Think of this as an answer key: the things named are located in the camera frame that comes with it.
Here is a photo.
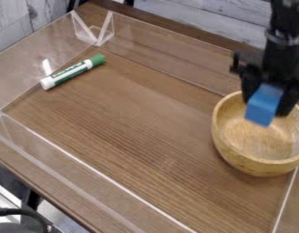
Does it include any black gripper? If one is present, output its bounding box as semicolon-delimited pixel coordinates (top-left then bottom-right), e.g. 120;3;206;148
230;51;299;117

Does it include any blue rectangular block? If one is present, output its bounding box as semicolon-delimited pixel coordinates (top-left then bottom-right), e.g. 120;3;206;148
245;84;284;127

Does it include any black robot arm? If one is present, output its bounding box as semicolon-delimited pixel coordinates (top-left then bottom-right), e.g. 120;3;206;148
230;0;299;117

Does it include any brown wooden bowl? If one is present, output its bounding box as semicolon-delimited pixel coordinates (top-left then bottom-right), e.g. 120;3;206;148
211;91;299;177

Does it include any green and white marker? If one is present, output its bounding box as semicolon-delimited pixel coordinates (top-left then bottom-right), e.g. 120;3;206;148
40;54;106;90

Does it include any black table leg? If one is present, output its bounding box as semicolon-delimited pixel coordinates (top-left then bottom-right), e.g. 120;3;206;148
27;190;41;210

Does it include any clear acrylic tray wall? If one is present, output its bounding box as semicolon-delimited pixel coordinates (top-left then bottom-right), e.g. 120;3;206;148
0;6;299;233

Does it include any black cable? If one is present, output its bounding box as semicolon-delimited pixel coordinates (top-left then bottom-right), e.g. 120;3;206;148
0;208;52;233

